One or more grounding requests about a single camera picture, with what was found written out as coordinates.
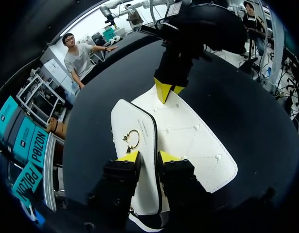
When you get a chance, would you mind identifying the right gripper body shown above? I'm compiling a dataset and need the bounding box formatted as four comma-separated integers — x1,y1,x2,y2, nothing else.
139,0,247,60

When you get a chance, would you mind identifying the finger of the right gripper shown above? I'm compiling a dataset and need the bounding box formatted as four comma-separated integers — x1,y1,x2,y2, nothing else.
172,51,201,96
154,48,179,105

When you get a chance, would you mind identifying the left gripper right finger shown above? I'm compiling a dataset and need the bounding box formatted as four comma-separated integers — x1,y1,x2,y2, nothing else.
158,150,212,220

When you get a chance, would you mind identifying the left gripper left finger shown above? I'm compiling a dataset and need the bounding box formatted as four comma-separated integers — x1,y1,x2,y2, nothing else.
88,150,141,220

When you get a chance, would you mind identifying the white leather bag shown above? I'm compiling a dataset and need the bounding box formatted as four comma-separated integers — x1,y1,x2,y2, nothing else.
110,84,239,232

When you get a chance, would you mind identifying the person's hand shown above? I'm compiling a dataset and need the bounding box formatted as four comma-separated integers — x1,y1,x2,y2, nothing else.
45,117,68,140

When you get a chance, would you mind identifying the person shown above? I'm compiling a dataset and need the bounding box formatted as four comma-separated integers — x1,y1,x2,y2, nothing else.
241,0,267,57
61,33,119,89

